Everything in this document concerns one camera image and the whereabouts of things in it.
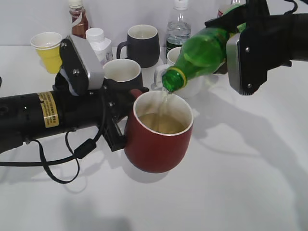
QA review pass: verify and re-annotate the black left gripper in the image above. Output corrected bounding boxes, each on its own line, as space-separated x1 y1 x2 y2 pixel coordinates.
54 74 149 152

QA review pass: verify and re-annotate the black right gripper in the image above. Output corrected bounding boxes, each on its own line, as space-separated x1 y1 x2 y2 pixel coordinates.
204 0 293 97

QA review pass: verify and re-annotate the red ceramic mug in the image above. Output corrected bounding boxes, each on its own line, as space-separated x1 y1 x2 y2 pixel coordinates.
124 89 194 173

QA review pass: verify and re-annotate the green soda bottle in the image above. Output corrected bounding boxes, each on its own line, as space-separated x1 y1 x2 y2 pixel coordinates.
162 7 246 92

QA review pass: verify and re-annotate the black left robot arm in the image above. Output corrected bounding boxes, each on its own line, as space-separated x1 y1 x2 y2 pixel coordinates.
0 76 149 152

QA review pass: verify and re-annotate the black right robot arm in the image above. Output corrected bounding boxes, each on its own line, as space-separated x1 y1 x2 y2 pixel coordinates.
205 0 308 95

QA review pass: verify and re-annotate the yellow paper cup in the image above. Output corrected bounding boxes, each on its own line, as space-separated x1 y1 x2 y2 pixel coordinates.
30 32 62 74

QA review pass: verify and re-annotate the black mug front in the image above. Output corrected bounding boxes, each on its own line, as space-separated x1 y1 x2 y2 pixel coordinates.
103 59 144 89

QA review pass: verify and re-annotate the white yogurt drink bottle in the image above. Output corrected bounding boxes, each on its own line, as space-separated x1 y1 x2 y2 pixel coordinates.
86 28 113 66

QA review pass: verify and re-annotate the dark grey mug back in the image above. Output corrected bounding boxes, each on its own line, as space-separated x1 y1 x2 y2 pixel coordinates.
116 25 160 68

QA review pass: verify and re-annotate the clear water bottle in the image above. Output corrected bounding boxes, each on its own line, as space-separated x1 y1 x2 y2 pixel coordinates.
166 0 191 56

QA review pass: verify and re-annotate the brown tea bottle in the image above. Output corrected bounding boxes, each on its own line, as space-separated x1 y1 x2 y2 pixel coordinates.
69 0 90 39

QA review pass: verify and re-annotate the white ceramic mug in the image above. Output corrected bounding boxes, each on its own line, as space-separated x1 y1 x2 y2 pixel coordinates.
151 47 203 99

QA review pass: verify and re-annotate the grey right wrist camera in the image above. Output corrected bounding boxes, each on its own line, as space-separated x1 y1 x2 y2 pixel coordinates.
226 33 267 96

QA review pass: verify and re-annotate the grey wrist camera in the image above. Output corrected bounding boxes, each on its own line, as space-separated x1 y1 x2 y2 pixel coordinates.
59 35 104 96
226 33 267 96

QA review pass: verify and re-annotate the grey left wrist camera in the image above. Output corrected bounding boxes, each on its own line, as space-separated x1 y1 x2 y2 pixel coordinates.
59 35 104 96

